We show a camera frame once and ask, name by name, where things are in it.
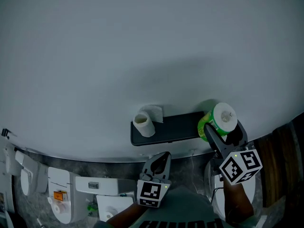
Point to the person's light green t-shirt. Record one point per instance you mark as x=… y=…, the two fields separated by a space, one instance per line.
x=185 y=203

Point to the white toilet with tank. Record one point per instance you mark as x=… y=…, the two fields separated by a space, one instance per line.
x=107 y=186

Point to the black wall shelf paper holder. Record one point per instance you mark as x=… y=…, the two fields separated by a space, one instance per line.
x=175 y=129

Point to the person's left forearm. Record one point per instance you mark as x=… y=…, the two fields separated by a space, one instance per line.
x=126 y=216

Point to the person's right forearm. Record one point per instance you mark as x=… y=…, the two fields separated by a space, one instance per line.
x=237 y=201

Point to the black wall hook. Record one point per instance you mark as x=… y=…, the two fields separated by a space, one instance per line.
x=5 y=132

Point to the white tankless toilet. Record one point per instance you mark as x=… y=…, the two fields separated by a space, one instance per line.
x=57 y=177

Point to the small green object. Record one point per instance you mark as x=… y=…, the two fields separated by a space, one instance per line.
x=92 y=207

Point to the white power adapter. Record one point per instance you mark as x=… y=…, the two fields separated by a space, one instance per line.
x=40 y=222

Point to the white toilet with black stripe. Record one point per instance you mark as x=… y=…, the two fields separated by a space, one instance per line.
x=217 y=198

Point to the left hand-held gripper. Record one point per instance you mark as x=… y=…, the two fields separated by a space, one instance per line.
x=152 y=191

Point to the small white paper roll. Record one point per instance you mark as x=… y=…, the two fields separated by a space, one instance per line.
x=50 y=200

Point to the orange box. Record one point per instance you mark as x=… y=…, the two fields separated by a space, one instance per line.
x=59 y=196

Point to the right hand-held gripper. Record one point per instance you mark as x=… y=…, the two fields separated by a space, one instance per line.
x=240 y=166

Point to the green toilet paper roll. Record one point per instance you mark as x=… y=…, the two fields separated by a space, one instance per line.
x=219 y=114

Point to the white wall socket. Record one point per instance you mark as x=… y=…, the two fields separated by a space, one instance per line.
x=192 y=153

